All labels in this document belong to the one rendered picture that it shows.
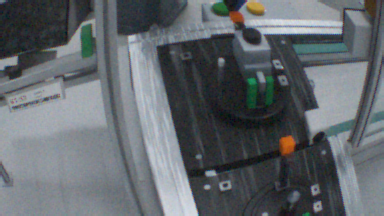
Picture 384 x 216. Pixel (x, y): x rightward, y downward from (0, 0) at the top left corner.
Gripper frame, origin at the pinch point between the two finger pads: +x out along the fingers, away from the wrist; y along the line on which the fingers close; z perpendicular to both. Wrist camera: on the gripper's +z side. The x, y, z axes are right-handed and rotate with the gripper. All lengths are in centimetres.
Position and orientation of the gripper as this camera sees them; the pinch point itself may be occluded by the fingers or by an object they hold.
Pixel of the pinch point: (231, 0)
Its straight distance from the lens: 86.0
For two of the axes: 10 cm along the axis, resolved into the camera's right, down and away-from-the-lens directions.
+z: -2.0, -7.6, 6.2
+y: -9.8, 1.6, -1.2
